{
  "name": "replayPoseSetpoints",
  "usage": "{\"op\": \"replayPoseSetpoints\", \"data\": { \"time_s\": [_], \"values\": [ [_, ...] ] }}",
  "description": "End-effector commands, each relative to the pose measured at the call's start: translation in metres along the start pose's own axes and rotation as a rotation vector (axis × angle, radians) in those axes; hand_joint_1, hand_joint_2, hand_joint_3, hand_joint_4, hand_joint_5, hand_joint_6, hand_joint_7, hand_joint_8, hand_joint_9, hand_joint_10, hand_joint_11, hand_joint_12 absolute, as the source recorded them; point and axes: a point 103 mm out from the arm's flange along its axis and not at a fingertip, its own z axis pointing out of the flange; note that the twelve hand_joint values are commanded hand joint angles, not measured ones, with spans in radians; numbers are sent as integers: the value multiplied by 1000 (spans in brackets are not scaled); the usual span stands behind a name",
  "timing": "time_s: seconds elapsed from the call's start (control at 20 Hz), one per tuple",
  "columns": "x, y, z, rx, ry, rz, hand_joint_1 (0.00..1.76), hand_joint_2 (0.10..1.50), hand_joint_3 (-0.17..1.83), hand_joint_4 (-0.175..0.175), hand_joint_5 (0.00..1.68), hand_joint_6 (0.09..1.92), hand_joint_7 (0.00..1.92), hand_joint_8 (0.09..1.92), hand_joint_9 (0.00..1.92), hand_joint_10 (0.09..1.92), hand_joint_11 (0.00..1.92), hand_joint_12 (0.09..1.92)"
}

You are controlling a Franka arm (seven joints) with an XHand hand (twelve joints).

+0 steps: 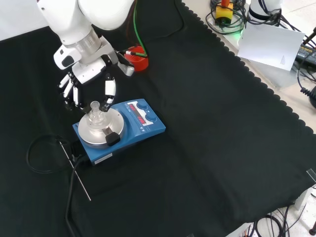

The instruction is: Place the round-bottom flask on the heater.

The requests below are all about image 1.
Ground thin metal probe rod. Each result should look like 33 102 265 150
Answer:
58 138 92 201

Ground black floor cables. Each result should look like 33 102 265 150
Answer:
243 206 316 237

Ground blue heater with steel plate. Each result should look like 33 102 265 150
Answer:
72 98 166 166

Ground black cloth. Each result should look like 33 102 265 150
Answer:
0 0 316 237

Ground thick black power cable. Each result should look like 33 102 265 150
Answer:
65 153 86 237

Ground yellow stop button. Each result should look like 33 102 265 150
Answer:
215 0 234 27

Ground black power adapter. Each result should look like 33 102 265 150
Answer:
294 42 316 63

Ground thin black probe cable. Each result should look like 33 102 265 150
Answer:
26 134 75 174

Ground white table leg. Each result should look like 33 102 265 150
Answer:
294 187 315 211

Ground pale board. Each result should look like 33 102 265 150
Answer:
237 23 306 72

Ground green cable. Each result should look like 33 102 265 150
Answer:
133 0 149 58

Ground black cable bundle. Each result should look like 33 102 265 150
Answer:
205 0 248 36

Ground black coiled cable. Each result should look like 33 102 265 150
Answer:
296 61 316 109

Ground clear round-bottom glass flask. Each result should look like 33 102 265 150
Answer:
83 100 111 131

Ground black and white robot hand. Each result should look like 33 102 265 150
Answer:
53 37 135 113

